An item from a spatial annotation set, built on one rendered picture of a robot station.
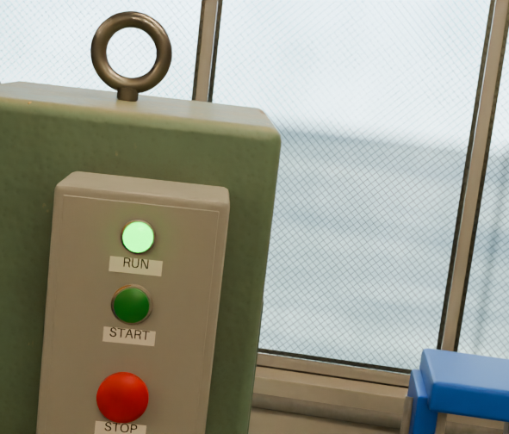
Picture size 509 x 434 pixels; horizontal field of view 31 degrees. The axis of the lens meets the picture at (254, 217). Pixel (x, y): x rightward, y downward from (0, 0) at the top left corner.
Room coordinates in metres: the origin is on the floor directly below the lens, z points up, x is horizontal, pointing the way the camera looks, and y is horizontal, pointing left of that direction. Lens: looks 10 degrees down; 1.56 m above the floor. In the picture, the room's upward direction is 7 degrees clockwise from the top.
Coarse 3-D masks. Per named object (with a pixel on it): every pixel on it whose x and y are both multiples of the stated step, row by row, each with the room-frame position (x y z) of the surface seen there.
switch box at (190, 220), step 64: (64, 192) 0.50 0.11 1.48; (128, 192) 0.51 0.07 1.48; (192, 192) 0.53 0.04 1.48; (64, 256) 0.50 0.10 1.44; (128, 256) 0.50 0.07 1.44; (192, 256) 0.50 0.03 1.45; (64, 320) 0.50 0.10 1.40; (192, 320) 0.50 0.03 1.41; (64, 384) 0.50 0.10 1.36; (192, 384) 0.50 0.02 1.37
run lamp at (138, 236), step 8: (128, 224) 0.50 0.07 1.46; (136, 224) 0.50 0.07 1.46; (144, 224) 0.50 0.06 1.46; (128, 232) 0.50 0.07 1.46; (136, 232) 0.50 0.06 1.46; (144, 232) 0.50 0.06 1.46; (152, 232) 0.50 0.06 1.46; (128, 240) 0.50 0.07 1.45; (136, 240) 0.50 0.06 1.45; (144, 240) 0.50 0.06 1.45; (152, 240) 0.50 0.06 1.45; (128, 248) 0.50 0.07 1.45; (136, 248) 0.50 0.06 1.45; (144, 248) 0.50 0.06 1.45
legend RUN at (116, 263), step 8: (112, 256) 0.50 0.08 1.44; (112, 264) 0.50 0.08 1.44; (120, 264) 0.50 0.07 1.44; (128, 264) 0.50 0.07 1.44; (136, 264) 0.50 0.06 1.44; (144, 264) 0.50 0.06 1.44; (152, 264) 0.50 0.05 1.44; (160, 264) 0.50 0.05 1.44; (128, 272) 0.50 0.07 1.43; (136, 272) 0.50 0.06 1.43; (144, 272) 0.50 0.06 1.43; (152, 272) 0.50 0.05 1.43; (160, 272) 0.50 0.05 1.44
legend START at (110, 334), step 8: (104, 328) 0.50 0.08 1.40; (112, 328) 0.50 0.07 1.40; (120, 328) 0.50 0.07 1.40; (104, 336) 0.50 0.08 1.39; (112, 336) 0.50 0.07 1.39; (120, 336) 0.50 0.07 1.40; (128, 336) 0.50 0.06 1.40; (136, 336) 0.50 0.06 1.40; (144, 336) 0.50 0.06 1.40; (152, 336) 0.50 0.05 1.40; (144, 344) 0.50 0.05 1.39; (152, 344) 0.50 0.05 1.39
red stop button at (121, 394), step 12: (120, 372) 0.50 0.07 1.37; (108, 384) 0.49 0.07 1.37; (120, 384) 0.49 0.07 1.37; (132, 384) 0.49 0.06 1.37; (144, 384) 0.50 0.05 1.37; (96, 396) 0.49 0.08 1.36; (108, 396) 0.49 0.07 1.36; (120, 396) 0.49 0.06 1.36; (132, 396) 0.49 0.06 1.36; (144, 396) 0.49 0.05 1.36; (108, 408) 0.49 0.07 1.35; (120, 408) 0.49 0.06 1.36; (132, 408) 0.49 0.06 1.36; (144, 408) 0.50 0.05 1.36; (120, 420) 0.49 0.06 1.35; (132, 420) 0.50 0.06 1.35
